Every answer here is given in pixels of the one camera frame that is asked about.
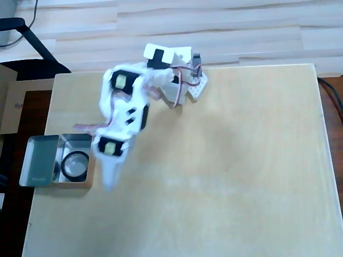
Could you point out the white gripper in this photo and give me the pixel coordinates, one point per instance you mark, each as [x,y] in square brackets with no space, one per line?
[110,148]

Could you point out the black tape roll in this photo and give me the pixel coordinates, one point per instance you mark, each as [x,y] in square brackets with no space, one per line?
[76,153]

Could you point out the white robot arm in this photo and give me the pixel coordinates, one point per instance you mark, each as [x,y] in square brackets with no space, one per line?
[166,80]

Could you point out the metal tray with tan sides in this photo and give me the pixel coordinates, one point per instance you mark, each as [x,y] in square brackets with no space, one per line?
[77,140]

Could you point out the grey metal tin lid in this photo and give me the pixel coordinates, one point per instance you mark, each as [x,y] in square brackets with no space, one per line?
[40,160]

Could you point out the light wooden board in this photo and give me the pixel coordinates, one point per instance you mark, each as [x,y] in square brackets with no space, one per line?
[214,160]

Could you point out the brown cardboard box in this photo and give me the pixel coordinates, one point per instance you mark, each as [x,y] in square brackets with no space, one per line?
[16,107]

